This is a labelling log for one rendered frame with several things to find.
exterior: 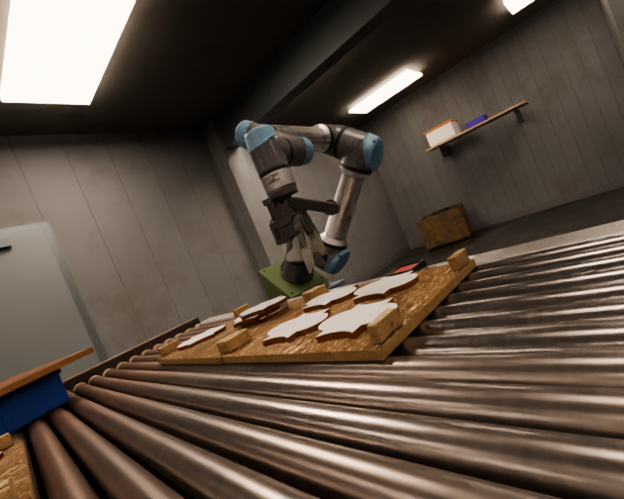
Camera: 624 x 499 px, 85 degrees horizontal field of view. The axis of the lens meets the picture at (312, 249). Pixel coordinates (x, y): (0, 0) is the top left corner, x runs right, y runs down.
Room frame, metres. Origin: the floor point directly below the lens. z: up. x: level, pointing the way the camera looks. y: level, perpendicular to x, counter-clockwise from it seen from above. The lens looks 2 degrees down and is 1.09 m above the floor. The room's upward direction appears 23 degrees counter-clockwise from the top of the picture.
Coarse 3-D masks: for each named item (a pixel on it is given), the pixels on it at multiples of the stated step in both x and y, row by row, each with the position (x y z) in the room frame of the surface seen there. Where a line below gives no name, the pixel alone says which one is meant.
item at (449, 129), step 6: (450, 120) 5.92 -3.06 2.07; (456, 120) 6.14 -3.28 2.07; (438, 126) 6.06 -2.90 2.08; (444, 126) 6.01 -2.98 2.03; (450, 126) 5.95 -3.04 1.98; (456, 126) 6.07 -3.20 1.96; (432, 132) 6.16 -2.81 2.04; (438, 132) 6.10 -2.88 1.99; (444, 132) 6.04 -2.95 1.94; (450, 132) 5.98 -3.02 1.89; (456, 132) 5.98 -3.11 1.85; (432, 138) 6.19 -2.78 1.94; (438, 138) 6.13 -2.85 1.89; (444, 138) 6.06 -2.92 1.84; (432, 144) 6.22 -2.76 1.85
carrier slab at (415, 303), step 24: (408, 288) 0.62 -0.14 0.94; (432, 288) 0.56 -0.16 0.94; (312, 312) 0.76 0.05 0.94; (336, 312) 0.67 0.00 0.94; (408, 312) 0.49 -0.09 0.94; (264, 336) 0.72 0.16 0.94; (312, 336) 0.57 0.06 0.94; (360, 336) 0.47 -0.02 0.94; (240, 360) 0.64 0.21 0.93; (264, 360) 0.58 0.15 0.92; (288, 360) 0.54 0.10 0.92; (312, 360) 0.49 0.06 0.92; (336, 360) 0.46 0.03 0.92; (360, 360) 0.43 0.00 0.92
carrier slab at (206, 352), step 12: (300, 300) 0.98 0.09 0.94; (288, 312) 0.87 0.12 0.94; (228, 324) 1.10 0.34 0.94; (264, 324) 0.85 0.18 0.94; (216, 336) 0.97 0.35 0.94; (252, 336) 0.77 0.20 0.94; (192, 348) 0.94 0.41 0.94; (204, 348) 0.86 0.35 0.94; (216, 348) 0.80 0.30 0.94; (168, 360) 0.92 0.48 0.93; (180, 360) 0.86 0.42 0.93; (192, 360) 0.80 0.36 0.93; (204, 360) 0.75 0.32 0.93; (216, 360) 0.71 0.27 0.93
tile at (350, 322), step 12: (384, 300) 0.56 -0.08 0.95; (348, 312) 0.58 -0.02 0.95; (360, 312) 0.55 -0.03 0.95; (372, 312) 0.52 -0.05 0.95; (324, 324) 0.57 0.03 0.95; (336, 324) 0.54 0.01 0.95; (348, 324) 0.51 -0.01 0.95; (360, 324) 0.49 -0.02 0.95; (324, 336) 0.51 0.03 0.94; (336, 336) 0.50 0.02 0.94; (348, 336) 0.49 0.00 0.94
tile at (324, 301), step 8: (344, 288) 0.82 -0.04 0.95; (352, 288) 0.78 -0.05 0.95; (320, 296) 0.84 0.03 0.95; (328, 296) 0.80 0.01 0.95; (336, 296) 0.76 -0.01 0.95; (344, 296) 0.74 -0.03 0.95; (352, 296) 0.74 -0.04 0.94; (312, 304) 0.78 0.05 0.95; (320, 304) 0.75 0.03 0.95; (328, 304) 0.74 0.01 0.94; (304, 312) 0.78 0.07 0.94
